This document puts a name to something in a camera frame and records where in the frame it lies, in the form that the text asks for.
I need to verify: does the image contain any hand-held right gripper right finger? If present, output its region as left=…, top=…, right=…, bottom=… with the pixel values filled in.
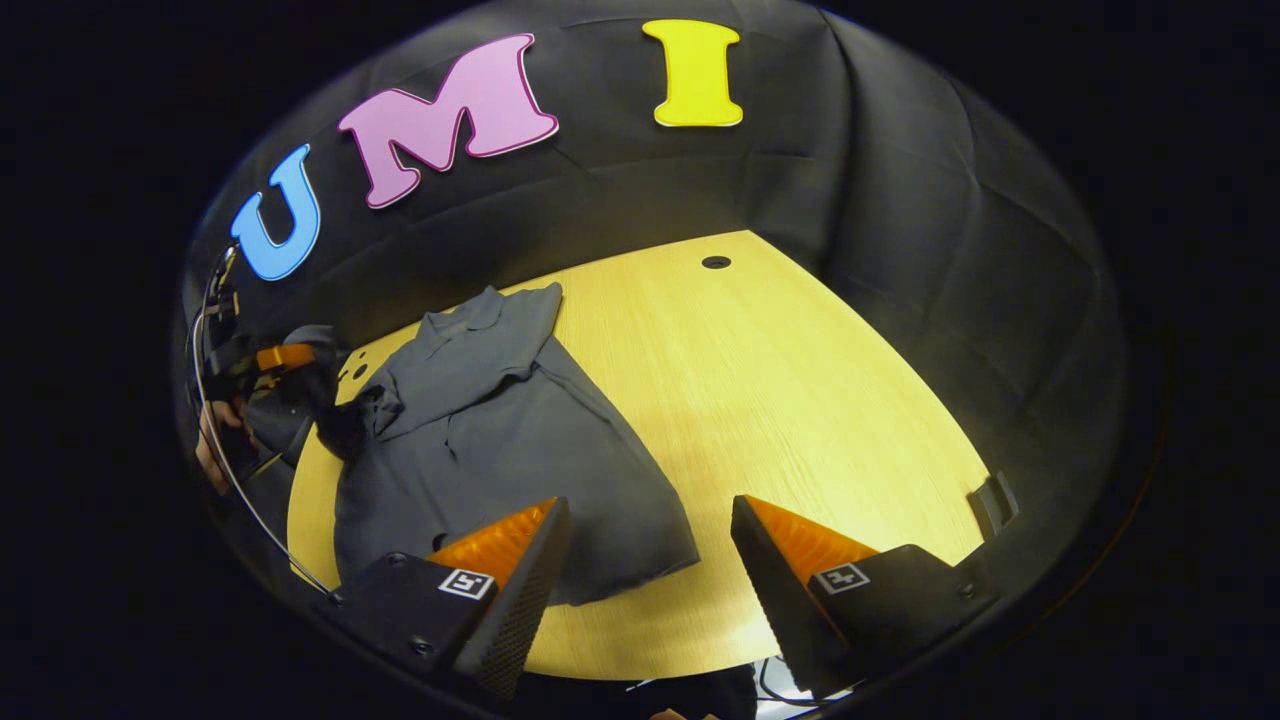
left=730, top=494, right=1001, bottom=699

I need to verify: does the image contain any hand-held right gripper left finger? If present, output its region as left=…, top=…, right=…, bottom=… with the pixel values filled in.
left=325, top=497, right=573, bottom=701

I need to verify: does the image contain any grey long-sleeved shirt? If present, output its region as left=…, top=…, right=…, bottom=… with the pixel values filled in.
left=318, top=283, right=701, bottom=606

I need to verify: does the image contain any thin grey cable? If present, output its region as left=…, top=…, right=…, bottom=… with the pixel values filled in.
left=190, top=245, right=336, bottom=596

